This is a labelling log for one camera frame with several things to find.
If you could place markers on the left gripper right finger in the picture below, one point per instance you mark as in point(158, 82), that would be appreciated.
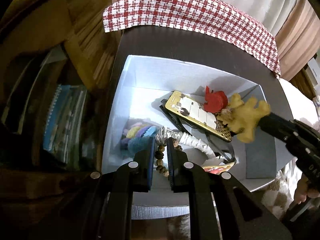
point(220, 206)

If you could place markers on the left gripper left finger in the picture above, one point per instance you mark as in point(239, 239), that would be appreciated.
point(38, 205)

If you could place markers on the yellow bear keychain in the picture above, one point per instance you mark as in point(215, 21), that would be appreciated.
point(242, 117)

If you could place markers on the person right hand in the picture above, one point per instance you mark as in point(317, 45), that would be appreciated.
point(304, 190)

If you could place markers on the white bed quilt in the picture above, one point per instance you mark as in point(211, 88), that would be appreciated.
point(302, 108)

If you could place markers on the stacked notebooks on shelf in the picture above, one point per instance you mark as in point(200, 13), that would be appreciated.
point(61, 135)

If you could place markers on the light blue paper box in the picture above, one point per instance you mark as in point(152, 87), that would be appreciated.
point(171, 93)

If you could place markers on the red felt ornament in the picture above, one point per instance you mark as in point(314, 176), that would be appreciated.
point(214, 101)

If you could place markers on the pink curtain right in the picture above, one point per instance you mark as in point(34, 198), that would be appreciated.
point(298, 39)

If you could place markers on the wooden desk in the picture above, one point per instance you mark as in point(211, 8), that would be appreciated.
point(34, 25)

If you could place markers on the red white checkered cloth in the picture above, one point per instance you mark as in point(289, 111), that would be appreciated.
point(214, 18)

